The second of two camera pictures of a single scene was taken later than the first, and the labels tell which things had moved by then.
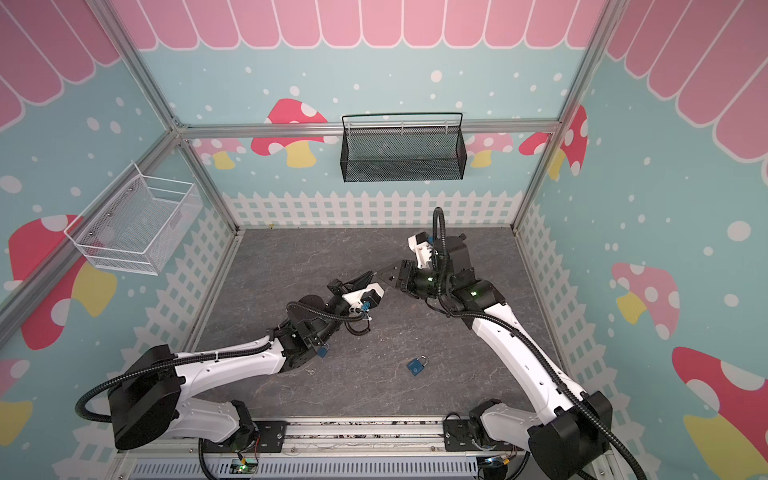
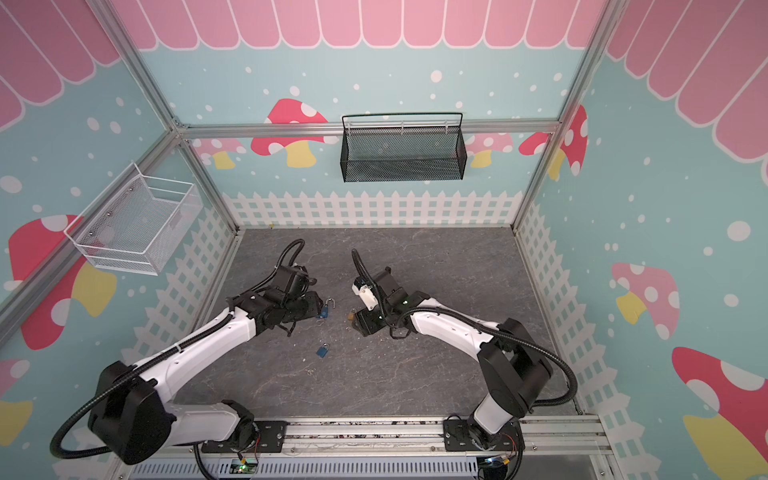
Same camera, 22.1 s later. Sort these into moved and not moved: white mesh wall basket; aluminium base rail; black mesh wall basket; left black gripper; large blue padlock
Moved: left black gripper; large blue padlock
Not moved: black mesh wall basket; white mesh wall basket; aluminium base rail
